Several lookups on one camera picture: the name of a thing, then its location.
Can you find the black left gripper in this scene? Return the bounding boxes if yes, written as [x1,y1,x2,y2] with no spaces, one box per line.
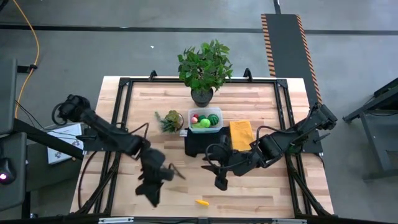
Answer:
[135,148,175,208]

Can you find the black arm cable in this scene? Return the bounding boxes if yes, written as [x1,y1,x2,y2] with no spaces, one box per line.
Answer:
[51,101,68,126]
[205,142,233,171]

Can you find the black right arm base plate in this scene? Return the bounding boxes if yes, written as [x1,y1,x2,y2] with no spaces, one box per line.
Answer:
[289,133,331,154]

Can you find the narrow dark grey panel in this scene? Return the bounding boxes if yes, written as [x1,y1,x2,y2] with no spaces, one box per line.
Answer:
[0,58,18,135]

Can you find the silver metal bracket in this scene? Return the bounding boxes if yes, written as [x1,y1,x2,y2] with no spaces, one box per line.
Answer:
[272,218,307,224]
[98,217,134,224]

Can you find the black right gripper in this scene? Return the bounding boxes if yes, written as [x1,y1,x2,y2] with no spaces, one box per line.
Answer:
[201,134,261,192]

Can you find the black floor mat striped edges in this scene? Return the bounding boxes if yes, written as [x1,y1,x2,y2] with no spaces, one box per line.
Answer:
[260,13,326,119]

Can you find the leafy green potted tree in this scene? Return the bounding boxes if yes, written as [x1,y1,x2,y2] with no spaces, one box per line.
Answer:
[177,39,234,108]

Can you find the black diagonal beam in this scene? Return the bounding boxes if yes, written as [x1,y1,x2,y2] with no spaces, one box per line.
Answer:
[12,118,85,160]

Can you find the white booklet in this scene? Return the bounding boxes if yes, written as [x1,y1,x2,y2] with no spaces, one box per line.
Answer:
[46,123,85,165]

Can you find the black cloth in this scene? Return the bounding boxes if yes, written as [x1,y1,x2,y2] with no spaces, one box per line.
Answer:
[183,126,233,159]

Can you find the white floor cable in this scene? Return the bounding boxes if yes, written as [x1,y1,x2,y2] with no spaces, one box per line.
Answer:
[40,122,81,131]

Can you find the clear plastic tupperware container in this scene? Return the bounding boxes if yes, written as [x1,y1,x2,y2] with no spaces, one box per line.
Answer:
[187,107,224,134]

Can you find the small spiky succulent plant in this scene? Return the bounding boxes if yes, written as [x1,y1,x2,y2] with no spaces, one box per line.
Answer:
[154,110,185,134]

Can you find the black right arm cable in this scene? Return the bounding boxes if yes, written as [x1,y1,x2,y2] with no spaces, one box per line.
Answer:
[205,142,233,171]

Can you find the black curved hose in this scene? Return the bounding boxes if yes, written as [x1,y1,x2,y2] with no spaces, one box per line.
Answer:
[77,152,97,209]

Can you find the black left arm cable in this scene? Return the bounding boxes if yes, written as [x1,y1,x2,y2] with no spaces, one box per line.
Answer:
[51,101,68,126]

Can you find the yellow cable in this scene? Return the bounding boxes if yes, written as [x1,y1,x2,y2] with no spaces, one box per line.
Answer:
[11,0,40,119]

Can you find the black metal stand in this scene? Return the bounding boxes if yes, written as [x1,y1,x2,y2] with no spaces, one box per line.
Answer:
[341,77,398,182]

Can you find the black computer mouse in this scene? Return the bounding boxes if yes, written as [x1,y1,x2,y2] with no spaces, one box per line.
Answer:
[0,157,16,185]

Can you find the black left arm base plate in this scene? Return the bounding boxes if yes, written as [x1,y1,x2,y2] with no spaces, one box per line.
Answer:
[76,132,108,152]

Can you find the black metal table frame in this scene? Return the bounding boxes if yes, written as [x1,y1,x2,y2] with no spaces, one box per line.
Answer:
[70,67,335,219]

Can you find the black cable bracket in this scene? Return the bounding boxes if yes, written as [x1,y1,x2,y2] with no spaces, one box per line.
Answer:
[17,63,39,74]

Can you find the thin black floor cable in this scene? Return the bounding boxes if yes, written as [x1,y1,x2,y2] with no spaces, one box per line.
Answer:
[14,99,47,131]

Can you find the yellow cloth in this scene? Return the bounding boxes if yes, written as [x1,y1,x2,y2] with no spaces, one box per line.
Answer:
[229,119,256,153]

